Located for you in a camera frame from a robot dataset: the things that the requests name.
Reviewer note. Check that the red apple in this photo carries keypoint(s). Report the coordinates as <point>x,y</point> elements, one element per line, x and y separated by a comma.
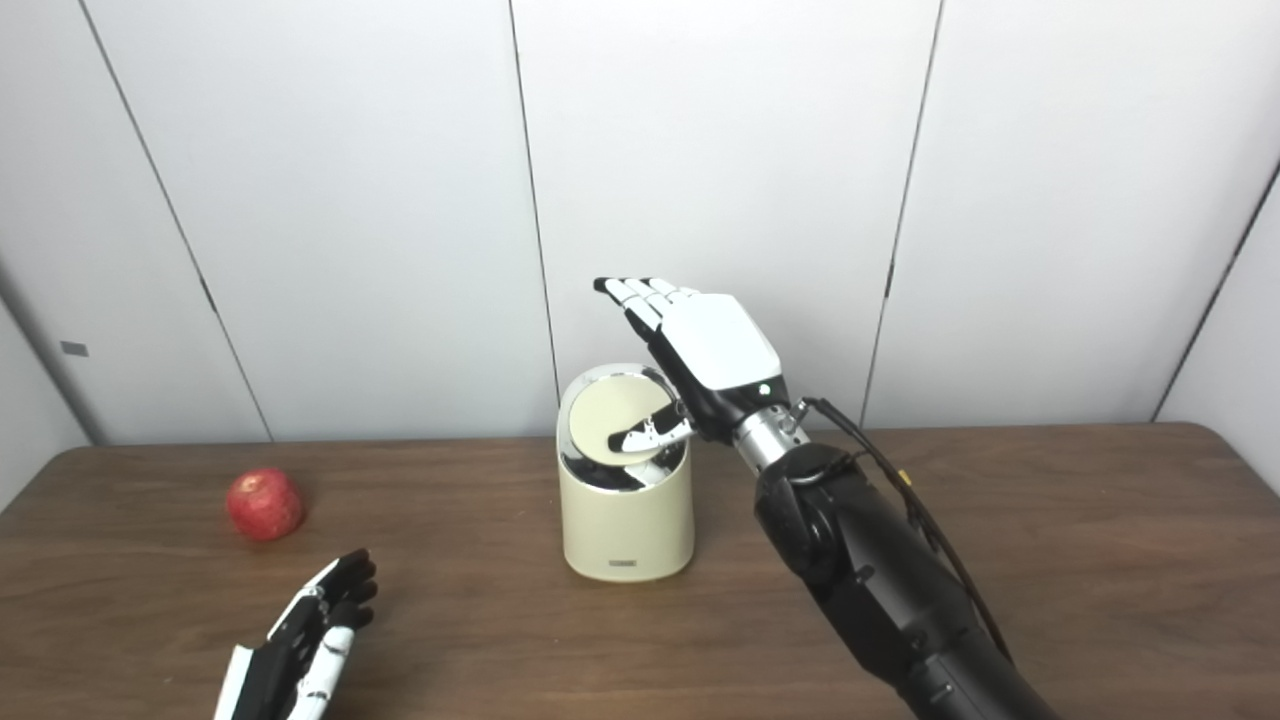
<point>265,505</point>

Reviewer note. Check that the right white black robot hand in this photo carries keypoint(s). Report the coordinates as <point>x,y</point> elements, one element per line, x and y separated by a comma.
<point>715,345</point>

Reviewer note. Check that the cream round bin lid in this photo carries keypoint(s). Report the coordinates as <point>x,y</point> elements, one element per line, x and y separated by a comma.
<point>610,410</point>

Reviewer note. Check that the cream-colored round bin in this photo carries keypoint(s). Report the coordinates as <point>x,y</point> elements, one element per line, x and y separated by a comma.
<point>625,520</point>

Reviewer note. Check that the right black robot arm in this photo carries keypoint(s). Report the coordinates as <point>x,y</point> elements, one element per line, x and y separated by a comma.
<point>870,570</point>

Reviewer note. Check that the black wall seam clip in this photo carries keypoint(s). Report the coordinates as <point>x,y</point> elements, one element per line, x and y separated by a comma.
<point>890,280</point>
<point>208,294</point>

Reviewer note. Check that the small grey wall label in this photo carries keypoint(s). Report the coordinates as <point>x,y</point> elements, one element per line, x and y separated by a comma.
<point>74,349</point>

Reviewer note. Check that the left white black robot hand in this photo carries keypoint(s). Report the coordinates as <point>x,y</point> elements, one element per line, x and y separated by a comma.
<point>290,660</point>

